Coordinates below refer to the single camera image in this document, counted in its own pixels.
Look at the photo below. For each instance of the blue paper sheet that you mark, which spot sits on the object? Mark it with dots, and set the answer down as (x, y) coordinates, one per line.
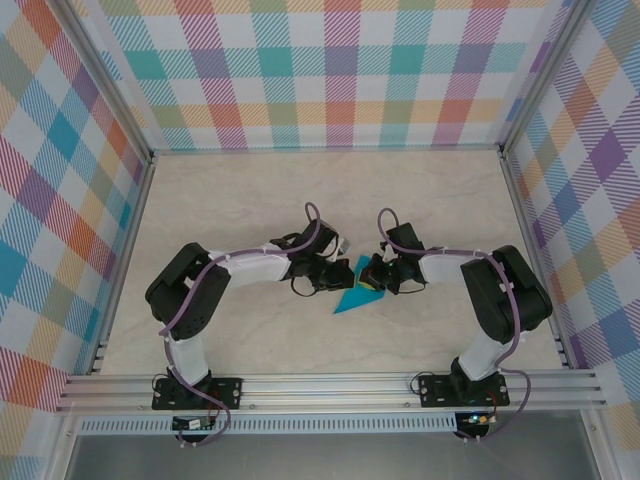
(357, 302)

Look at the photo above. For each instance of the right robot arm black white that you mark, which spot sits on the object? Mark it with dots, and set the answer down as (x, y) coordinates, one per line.
(505, 295)

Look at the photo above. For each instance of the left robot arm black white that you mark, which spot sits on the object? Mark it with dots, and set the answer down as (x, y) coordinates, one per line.
(185, 295)

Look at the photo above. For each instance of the grey metal sheet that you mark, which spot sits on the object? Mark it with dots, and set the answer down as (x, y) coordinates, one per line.
(325, 457)

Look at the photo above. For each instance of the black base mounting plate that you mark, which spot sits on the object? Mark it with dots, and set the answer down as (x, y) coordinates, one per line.
(225, 392)
(431, 395)

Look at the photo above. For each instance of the small circuit board green light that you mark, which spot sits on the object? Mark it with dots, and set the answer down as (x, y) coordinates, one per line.
(477, 419)

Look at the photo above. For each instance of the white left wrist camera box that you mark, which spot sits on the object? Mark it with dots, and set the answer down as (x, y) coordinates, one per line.
(341, 249)

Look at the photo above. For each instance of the aluminium mounting rail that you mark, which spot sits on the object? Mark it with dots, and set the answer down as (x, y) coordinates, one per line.
(325, 392)

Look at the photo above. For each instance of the thin aluminium wall rail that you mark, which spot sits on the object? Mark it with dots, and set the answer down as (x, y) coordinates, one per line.
(325, 149)

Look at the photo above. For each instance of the aluminium table edge rail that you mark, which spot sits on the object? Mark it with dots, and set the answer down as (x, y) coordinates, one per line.
(527, 225)
(134, 225)

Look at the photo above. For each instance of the aluminium frame post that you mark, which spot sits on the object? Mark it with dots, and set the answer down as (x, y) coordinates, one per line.
(114, 80)
(541, 75)

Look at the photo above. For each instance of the short aluminium frame leg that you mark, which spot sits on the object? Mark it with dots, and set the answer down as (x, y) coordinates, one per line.
(60, 450)
(600, 450)

